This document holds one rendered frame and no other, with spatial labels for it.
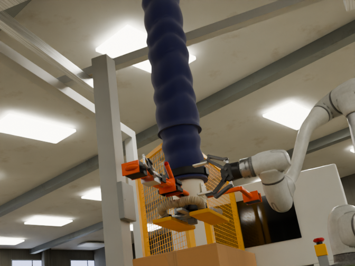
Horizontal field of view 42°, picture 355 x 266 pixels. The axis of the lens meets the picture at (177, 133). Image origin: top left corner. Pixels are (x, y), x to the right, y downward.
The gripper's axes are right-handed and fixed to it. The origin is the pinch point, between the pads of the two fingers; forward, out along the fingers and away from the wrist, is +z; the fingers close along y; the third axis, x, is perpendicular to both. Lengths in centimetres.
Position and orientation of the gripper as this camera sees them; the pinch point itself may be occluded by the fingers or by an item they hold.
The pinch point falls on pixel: (197, 179)
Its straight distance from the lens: 211.4
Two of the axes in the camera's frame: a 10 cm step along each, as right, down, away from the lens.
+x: 3.7, 3.1, 8.8
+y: 1.3, 9.2, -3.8
